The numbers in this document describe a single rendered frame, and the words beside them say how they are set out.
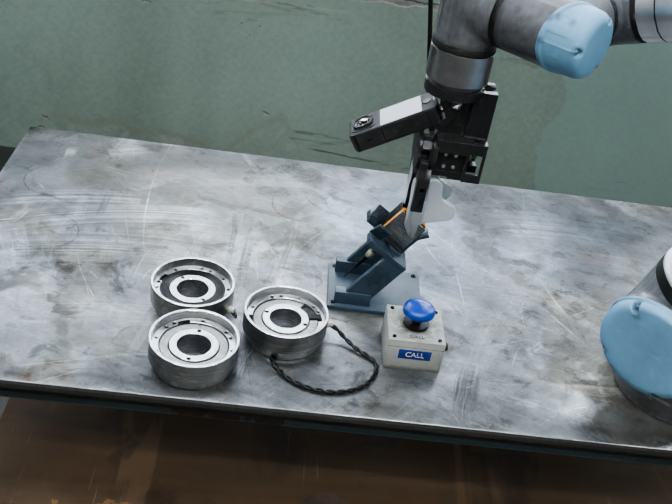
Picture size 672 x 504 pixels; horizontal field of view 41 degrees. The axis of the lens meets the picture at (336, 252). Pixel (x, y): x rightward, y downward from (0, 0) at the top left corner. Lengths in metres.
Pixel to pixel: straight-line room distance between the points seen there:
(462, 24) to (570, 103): 1.81
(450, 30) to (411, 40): 1.63
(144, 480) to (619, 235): 0.83
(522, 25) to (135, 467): 0.77
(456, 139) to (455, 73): 0.09
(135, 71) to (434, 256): 1.60
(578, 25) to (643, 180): 2.07
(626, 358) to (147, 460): 0.67
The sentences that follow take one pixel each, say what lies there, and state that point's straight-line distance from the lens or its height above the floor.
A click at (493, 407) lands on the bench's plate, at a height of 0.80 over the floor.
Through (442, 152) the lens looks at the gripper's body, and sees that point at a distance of 1.08.
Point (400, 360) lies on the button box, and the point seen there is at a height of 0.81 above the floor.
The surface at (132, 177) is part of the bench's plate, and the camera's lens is 1.43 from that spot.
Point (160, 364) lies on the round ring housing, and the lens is 1.03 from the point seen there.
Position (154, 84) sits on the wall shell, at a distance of 2.76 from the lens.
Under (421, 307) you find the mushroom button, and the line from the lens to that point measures 1.09.
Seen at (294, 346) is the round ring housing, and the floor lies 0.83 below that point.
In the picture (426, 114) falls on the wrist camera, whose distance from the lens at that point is 1.07.
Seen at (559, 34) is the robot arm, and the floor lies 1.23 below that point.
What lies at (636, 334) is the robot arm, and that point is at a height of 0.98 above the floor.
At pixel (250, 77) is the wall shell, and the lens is 2.70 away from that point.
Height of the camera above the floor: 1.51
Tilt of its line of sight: 33 degrees down
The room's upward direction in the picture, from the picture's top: 10 degrees clockwise
